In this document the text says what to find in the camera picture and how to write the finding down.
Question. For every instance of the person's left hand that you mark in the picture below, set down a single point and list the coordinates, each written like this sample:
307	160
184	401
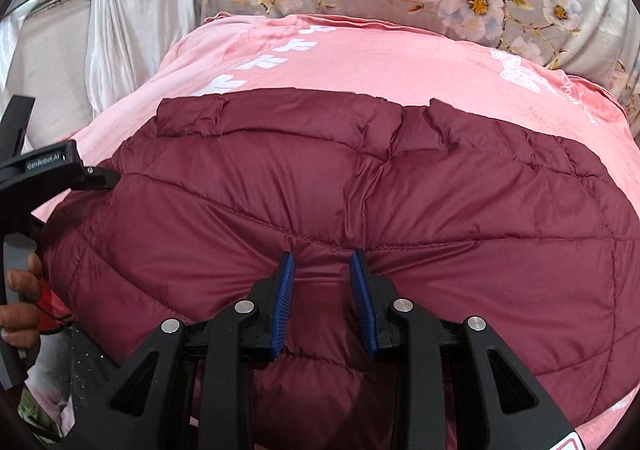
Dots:
22	320

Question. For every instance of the pink printed blanket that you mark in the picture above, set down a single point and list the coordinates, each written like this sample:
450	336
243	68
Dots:
350	60

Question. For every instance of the white satin curtain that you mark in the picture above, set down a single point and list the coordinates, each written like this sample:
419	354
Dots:
135	30

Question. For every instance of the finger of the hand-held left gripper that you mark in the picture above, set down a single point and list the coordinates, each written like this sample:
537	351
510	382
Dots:
17	130
102	178

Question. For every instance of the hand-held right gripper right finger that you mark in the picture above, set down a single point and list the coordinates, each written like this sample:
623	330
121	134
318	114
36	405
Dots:
362	305

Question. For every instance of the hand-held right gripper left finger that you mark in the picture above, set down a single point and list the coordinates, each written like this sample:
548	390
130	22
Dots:
281	305

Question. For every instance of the maroon puffer jacket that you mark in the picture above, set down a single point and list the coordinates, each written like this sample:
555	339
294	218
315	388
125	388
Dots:
400	210

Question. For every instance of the red cloth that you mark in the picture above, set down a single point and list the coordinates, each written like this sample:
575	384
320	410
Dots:
50	305

